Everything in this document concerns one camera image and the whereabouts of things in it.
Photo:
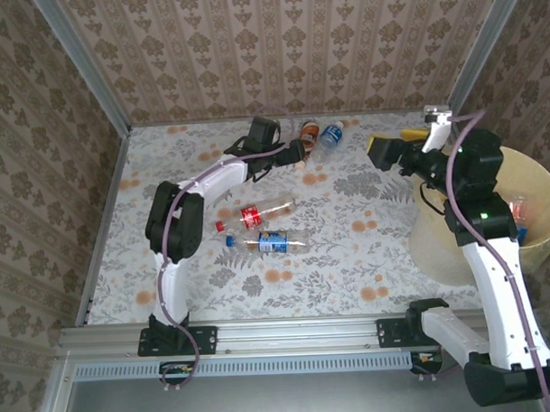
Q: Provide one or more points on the black connector box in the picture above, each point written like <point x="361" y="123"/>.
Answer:
<point x="177" y="370"/>
<point x="427" y="360"/>

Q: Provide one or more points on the clear bottle blue yellow label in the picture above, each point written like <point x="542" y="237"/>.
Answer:
<point x="272" y="242"/>

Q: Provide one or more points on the grey metal panel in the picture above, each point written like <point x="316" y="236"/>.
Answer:
<point x="286" y="400"/>

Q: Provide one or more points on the aluminium frame post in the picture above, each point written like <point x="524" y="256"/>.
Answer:
<point x="483" y="49"/>
<point x="84" y="63"/>

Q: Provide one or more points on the floral tablecloth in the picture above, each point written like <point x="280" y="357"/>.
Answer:
<point x="327" y="267"/>

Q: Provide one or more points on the clear bottle orange label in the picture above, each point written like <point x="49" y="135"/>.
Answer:
<point x="309" y="132"/>

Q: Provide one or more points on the clear bottle red label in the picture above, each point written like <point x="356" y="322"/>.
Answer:
<point x="252" y="217"/>

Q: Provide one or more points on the clear bottle purple label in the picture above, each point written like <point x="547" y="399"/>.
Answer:
<point x="520" y="208"/>

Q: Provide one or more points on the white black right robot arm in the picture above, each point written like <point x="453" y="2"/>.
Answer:
<point x="499" y="297"/>

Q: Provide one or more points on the clear bottle blue white label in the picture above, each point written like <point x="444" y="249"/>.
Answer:
<point x="331" y="136"/>

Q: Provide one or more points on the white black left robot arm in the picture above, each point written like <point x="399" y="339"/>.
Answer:
<point x="169" y="286"/>

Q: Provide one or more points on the cream round bin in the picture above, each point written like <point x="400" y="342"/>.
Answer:
<point x="541" y="192"/>

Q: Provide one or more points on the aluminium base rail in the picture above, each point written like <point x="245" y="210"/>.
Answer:
<point x="297" y="334"/>

